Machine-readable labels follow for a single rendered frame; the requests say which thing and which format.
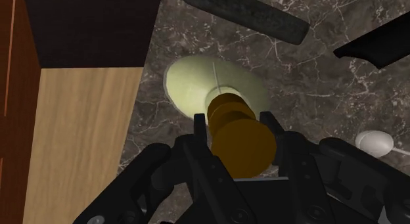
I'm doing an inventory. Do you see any pale green bowl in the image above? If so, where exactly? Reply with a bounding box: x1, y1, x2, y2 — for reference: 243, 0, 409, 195
164, 55, 272, 128

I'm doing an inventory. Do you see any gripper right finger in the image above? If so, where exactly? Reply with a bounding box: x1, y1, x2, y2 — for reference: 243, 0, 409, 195
260, 111, 410, 224

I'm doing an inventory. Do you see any brown ribbed cylindrical object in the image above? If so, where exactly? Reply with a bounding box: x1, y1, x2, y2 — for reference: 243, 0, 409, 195
206, 92, 278, 180

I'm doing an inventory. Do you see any white spoon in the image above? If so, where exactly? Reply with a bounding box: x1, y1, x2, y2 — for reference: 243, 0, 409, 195
354, 129, 410, 159

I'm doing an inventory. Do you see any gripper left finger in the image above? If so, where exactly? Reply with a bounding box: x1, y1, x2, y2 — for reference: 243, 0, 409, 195
72, 113, 257, 224

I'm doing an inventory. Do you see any red-brown wooden cabinet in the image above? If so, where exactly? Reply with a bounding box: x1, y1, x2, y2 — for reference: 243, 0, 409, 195
0, 0, 42, 224

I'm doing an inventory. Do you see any black flat object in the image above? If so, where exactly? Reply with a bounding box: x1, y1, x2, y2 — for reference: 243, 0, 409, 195
332, 11, 410, 70

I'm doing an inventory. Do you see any dark grey oblong object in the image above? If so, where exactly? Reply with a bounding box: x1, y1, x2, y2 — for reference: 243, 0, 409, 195
181, 0, 311, 46

